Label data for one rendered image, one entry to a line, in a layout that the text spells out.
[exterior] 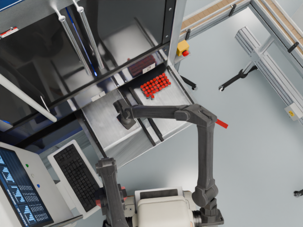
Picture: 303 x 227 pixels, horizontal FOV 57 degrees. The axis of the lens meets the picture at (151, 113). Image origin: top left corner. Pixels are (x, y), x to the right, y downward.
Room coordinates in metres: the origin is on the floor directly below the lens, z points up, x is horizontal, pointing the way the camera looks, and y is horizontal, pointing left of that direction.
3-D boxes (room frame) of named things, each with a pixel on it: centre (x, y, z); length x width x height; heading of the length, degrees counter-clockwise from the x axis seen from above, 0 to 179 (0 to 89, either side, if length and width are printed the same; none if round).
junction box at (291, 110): (0.63, -1.09, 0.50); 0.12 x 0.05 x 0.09; 34
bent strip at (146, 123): (0.35, 0.00, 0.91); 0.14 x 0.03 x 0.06; 34
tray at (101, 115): (0.44, 0.26, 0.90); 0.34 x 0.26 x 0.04; 34
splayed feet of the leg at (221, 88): (1.11, -0.85, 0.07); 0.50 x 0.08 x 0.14; 124
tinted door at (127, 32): (0.66, 0.10, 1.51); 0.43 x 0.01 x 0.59; 124
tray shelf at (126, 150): (0.47, 0.08, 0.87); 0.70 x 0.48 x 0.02; 124
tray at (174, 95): (0.53, -0.09, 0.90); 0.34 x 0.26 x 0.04; 34
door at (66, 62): (0.41, 0.48, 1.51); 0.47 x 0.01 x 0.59; 124
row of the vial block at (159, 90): (0.60, -0.04, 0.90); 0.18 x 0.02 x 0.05; 124
